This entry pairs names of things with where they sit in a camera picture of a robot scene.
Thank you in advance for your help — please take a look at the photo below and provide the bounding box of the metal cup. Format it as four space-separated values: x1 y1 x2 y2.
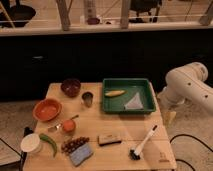
82 92 93 107

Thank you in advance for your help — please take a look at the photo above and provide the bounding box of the dark red bowl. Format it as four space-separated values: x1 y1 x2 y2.
61 78 81 97

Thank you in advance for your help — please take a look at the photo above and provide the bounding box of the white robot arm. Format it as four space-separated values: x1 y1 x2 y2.
158 62 213 114

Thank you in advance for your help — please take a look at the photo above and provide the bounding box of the white round container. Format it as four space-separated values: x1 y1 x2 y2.
20 133 41 154

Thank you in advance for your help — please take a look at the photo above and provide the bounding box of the black chair base left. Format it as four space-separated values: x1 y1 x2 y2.
0 0 36 28

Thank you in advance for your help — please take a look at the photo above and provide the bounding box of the dark bowl on shelf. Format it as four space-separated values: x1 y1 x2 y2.
87 18 100 25

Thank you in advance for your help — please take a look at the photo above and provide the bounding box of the black cable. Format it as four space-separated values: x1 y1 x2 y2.
169 133 213 171

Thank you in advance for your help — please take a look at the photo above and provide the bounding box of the orange bowl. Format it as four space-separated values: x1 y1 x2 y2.
33 98 62 122

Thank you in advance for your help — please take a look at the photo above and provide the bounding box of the wooden board eraser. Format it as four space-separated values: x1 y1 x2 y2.
98 134 122 146

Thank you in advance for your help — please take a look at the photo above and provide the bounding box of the yellow banana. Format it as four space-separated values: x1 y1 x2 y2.
105 90 125 97

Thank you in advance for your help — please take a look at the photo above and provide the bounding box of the blue sponge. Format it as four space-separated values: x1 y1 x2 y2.
69 143 93 167

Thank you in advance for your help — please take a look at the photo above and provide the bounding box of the white triangular cloth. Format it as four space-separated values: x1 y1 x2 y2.
124 92 143 110

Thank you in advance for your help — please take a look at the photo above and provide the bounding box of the green plastic tray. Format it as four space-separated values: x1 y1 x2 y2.
102 78 156 114

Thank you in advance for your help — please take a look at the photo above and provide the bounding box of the green chili pepper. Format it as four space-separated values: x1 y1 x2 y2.
39 133 57 157

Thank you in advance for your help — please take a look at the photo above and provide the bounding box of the bunch of brown grapes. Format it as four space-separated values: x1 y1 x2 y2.
61 137 89 154

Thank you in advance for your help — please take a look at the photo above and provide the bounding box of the white handled black brush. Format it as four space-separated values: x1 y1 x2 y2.
129 125 157 160

